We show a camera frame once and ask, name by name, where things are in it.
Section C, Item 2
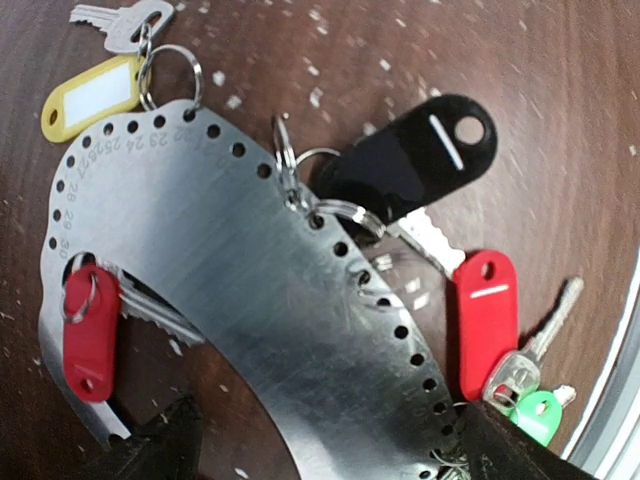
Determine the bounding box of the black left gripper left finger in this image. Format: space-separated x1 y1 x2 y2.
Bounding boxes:
79 395 204 480

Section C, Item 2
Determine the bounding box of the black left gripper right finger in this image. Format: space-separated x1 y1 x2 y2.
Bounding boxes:
456 402 594 480

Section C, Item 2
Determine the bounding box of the large metal oval keyring plate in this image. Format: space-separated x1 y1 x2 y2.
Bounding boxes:
39 100 455 479

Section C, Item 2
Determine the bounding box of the red tag with keys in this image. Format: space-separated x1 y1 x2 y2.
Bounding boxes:
61 252 205 404

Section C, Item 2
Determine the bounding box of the green key tag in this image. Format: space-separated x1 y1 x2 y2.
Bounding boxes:
508 390 564 447

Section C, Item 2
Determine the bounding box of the red key tag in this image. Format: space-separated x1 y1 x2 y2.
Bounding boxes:
453 250 519 402

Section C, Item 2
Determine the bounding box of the black key fob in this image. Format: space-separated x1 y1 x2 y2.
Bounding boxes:
311 94 498 225

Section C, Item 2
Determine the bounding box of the yellow key tag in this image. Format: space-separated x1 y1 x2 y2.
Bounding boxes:
41 55 144 143

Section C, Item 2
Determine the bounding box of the small silver key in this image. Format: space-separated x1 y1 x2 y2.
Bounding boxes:
69 0 175 55

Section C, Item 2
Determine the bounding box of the metal base rail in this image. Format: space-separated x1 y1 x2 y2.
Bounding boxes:
561 279 639 479

